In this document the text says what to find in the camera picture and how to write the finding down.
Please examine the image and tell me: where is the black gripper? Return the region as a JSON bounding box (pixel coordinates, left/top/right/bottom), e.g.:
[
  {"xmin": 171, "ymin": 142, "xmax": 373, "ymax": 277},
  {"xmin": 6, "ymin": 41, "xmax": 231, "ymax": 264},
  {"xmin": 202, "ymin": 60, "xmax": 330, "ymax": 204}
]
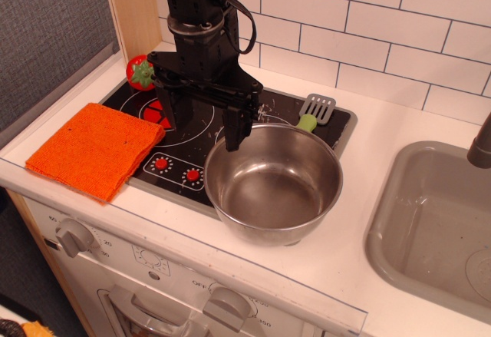
[{"xmin": 148, "ymin": 21, "xmax": 262, "ymax": 152}]

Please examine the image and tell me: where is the green handled grey spatula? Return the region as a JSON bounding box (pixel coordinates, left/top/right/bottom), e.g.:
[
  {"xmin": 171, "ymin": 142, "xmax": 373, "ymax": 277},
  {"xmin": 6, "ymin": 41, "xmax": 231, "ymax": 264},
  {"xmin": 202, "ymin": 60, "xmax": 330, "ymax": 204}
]
[{"xmin": 296, "ymin": 94, "xmax": 336, "ymax": 132}]

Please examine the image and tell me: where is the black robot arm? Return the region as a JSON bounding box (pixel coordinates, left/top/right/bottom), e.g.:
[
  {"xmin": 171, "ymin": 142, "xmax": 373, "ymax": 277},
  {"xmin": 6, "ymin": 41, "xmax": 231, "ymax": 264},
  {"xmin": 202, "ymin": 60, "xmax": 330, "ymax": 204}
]
[{"xmin": 148, "ymin": 0, "xmax": 263, "ymax": 151}]

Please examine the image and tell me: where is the orange cloth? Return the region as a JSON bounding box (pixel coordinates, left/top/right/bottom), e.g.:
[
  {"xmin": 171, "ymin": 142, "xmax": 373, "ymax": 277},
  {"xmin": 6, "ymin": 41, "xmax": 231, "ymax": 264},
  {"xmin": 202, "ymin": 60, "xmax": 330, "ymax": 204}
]
[{"xmin": 25, "ymin": 103, "xmax": 166, "ymax": 203}]

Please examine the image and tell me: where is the black toy stovetop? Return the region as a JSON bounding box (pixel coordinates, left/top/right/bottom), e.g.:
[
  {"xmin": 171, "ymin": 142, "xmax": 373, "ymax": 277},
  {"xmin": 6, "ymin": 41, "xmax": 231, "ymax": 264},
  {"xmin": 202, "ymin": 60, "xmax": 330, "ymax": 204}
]
[{"xmin": 101, "ymin": 81, "xmax": 358, "ymax": 219}]

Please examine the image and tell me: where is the red toy tomato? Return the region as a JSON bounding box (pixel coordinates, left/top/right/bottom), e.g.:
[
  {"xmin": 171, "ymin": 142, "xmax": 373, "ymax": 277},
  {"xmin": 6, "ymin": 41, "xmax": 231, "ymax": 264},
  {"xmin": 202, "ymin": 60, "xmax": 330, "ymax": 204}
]
[{"xmin": 126, "ymin": 55, "xmax": 155, "ymax": 91}]

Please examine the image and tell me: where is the stainless steel pot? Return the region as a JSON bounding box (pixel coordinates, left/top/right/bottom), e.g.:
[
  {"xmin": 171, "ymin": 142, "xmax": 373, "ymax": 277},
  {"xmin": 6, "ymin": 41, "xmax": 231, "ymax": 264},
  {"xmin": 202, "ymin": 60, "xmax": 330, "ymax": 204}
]
[{"xmin": 204, "ymin": 115, "xmax": 343, "ymax": 246}]

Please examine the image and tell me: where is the wooden side panel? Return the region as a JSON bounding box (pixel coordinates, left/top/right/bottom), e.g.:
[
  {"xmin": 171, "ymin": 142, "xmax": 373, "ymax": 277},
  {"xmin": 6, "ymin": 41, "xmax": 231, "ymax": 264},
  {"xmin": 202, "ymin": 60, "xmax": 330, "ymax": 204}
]
[{"xmin": 108, "ymin": 0, "xmax": 162, "ymax": 61}]

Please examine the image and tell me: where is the left grey oven knob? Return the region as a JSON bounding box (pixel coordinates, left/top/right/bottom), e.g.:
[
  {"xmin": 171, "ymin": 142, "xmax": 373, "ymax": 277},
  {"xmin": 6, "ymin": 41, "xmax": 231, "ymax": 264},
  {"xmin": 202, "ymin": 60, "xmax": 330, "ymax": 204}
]
[{"xmin": 55, "ymin": 218, "xmax": 94, "ymax": 258}]

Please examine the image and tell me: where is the grey oven knob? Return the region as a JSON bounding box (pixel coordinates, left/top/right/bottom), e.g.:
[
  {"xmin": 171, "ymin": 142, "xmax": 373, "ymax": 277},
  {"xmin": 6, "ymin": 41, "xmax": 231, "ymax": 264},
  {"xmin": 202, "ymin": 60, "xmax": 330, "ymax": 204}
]
[
  {"xmin": 203, "ymin": 287, "xmax": 252, "ymax": 332},
  {"xmin": 55, "ymin": 218, "xmax": 94, "ymax": 258}
]

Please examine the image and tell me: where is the right grey oven knob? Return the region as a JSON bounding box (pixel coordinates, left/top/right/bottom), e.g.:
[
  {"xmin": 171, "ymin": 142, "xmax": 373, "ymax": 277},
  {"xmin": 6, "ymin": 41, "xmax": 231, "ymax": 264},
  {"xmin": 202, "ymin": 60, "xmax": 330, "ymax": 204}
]
[{"xmin": 203, "ymin": 287, "xmax": 252, "ymax": 332}]

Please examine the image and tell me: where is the grey toy sink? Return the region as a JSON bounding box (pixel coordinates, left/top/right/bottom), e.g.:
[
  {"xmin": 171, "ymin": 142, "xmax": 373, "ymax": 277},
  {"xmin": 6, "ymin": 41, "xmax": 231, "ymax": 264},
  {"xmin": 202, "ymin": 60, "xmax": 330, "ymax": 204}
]
[{"xmin": 366, "ymin": 141, "xmax": 490, "ymax": 323}]

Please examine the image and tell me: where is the grey toy faucet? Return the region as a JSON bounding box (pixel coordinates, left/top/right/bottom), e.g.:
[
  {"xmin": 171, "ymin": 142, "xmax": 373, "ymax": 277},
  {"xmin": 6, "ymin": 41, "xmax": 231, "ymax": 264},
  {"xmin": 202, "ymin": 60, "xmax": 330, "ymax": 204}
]
[{"xmin": 466, "ymin": 114, "xmax": 491, "ymax": 169}]

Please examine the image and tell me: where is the orange object bottom left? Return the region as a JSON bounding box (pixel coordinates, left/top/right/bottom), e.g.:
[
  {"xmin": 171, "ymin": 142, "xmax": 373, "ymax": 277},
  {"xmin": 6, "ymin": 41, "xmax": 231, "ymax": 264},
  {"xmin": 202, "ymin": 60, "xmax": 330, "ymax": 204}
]
[{"xmin": 21, "ymin": 321, "xmax": 54, "ymax": 337}]

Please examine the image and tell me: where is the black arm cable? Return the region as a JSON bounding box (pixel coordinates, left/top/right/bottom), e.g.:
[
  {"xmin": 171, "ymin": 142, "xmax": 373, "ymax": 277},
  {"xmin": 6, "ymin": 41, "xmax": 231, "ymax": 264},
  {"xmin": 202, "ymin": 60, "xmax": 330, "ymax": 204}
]
[{"xmin": 224, "ymin": 0, "xmax": 257, "ymax": 55}]

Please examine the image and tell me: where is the grey oven door handle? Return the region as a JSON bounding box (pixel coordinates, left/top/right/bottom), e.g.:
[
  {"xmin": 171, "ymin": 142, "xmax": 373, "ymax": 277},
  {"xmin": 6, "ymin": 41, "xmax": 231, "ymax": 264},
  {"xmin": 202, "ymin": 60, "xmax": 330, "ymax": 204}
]
[{"xmin": 107, "ymin": 286, "xmax": 212, "ymax": 336}]

